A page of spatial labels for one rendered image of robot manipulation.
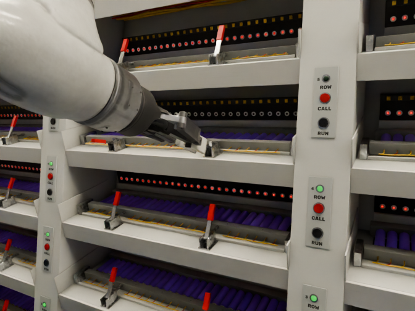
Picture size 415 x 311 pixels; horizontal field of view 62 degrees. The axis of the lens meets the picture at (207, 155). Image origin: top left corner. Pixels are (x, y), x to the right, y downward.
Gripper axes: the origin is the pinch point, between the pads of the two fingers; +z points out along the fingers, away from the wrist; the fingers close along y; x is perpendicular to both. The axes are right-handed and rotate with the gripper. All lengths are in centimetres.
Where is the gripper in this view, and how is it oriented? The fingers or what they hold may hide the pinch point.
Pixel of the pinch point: (191, 141)
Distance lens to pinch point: 65.7
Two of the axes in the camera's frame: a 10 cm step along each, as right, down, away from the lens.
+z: 4.5, 2.2, 8.6
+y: 8.8, 0.5, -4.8
